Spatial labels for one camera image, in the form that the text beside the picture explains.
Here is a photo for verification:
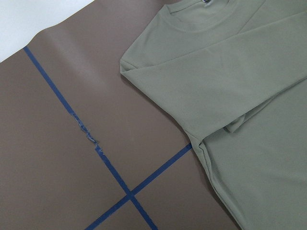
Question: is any olive green long-sleeve shirt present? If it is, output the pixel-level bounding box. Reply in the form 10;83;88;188
120;0;307;230

